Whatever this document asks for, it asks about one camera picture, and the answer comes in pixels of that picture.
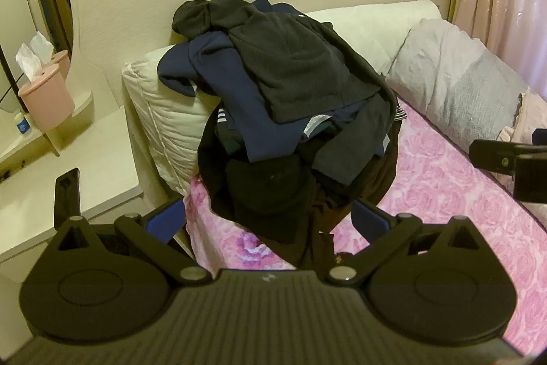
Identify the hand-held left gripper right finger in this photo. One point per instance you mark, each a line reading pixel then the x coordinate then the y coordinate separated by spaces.
pixel 368 216

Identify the white tissue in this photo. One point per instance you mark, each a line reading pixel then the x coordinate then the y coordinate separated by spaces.
pixel 30 57

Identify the white quilted pillow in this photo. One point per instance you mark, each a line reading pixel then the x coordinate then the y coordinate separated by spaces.
pixel 171 121

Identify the white vanity dresser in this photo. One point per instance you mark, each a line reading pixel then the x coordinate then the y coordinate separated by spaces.
pixel 64 181

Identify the pink round tissue box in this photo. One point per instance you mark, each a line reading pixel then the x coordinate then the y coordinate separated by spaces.
pixel 45 100

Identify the grey textured pillow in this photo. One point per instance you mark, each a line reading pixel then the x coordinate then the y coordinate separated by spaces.
pixel 453 78

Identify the pile of dark clothes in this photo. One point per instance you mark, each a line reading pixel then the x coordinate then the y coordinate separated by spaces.
pixel 265 185

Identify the white headboard cushion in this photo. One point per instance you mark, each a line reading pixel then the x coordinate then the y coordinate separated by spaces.
pixel 367 31

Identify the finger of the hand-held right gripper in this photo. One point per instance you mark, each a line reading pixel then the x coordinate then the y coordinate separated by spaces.
pixel 491 155

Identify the pink rose blanket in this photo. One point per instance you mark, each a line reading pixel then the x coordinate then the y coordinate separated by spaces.
pixel 448 194

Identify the dark grey fleece garment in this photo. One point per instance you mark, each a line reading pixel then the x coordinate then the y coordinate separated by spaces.
pixel 295 65

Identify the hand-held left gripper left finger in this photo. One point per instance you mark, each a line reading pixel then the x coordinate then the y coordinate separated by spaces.
pixel 164 216

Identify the small blue-label bottle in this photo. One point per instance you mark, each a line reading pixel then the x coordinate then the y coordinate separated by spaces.
pixel 21 125

